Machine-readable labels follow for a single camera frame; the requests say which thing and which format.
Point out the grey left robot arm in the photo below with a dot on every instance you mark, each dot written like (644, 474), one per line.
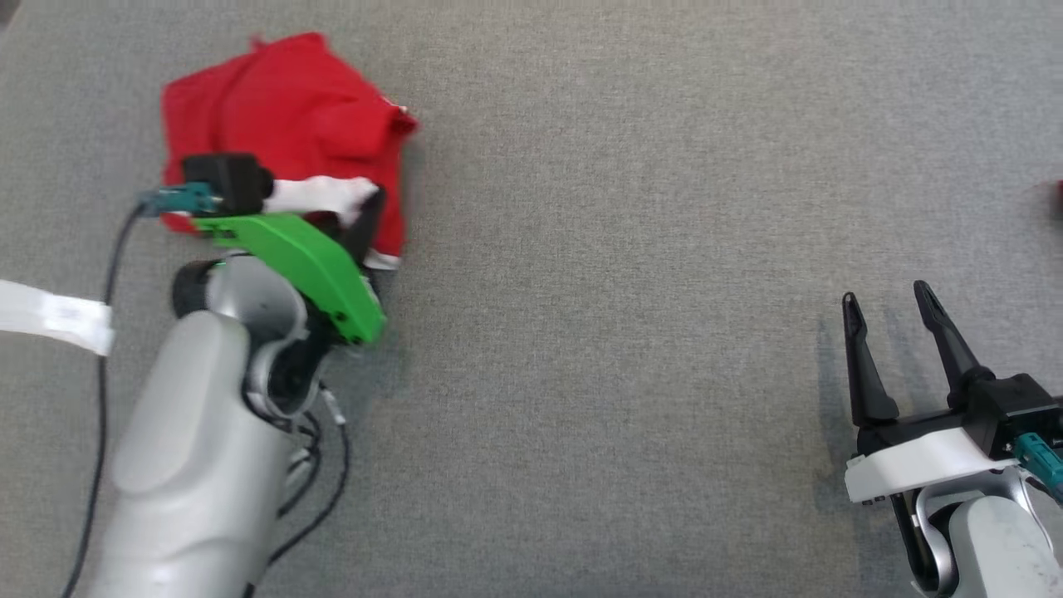
(199, 448)

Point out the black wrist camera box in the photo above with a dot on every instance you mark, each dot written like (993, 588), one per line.
(1017, 411)
(228, 183)

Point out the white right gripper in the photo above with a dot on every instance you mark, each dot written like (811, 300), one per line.
(922, 461)

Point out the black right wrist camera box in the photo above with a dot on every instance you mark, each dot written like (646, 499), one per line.
(1017, 411)

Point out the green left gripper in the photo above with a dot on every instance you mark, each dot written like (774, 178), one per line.
(307, 257)

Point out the grey fabric sofa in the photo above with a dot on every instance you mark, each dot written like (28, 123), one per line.
(623, 249)

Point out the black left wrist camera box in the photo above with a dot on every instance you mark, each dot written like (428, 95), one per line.
(228, 183)

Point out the red shorts with white hem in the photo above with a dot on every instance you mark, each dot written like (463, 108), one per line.
(282, 108)

